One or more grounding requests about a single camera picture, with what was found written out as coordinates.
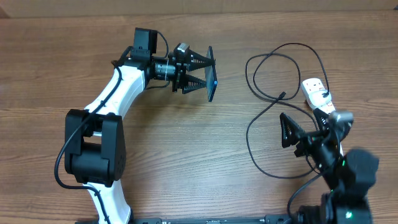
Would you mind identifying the Samsung Galaxy smartphone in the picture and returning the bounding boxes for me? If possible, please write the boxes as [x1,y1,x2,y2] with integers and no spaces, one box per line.
[205,46,218,102]

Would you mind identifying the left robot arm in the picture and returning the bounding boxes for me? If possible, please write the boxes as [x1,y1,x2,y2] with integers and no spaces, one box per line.
[54,28,218,223]

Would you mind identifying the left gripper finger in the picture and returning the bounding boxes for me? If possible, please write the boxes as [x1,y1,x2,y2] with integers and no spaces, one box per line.
[185,50,215,71]
[182,75,206,94]

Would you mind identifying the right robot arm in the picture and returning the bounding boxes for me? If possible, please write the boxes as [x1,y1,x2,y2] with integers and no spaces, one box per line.
[280,109,379,223]

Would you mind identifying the white power strip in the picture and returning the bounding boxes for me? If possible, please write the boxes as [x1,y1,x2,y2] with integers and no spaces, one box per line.
[301,78,336,114]

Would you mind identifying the white USB charger plug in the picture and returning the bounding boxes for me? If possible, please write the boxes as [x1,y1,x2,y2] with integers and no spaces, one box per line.
[306,90,332,110]

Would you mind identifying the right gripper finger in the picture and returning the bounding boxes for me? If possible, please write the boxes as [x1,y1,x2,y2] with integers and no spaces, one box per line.
[279,113,305,148]
[313,108,330,131]

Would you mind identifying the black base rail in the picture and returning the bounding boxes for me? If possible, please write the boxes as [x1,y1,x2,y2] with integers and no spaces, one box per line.
[74,213,299,224]

